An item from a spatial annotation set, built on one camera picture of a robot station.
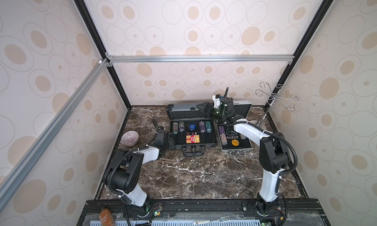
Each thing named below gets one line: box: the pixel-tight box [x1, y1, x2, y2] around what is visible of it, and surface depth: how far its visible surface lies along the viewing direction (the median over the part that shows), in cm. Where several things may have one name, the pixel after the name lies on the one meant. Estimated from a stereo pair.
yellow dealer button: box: [231, 139, 240, 147], surface depth 99 cm
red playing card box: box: [186, 134, 200, 144], surface depth 99 cm
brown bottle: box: [99, 206, 116, 226], surface depth 70 cm
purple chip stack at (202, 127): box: [198, 120, 206, 134], surface depth 105 cm
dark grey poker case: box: [165, 103, 218, 157], surface depth 102 cm
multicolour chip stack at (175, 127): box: [172, 121, 179, 135], surface depth 105 cm
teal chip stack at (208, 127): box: [205, 120, 213, 134], surface depth 105 cm
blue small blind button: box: [187, 123, 197, 131], surface depth 107 cm
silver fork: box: [193, 216, 231, 225], surface depth 71 cm
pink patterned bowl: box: [120, 130, 139, 147], surface depth 99 cm
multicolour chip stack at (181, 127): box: [178, 121, 186, 133], surface depth 105 cm
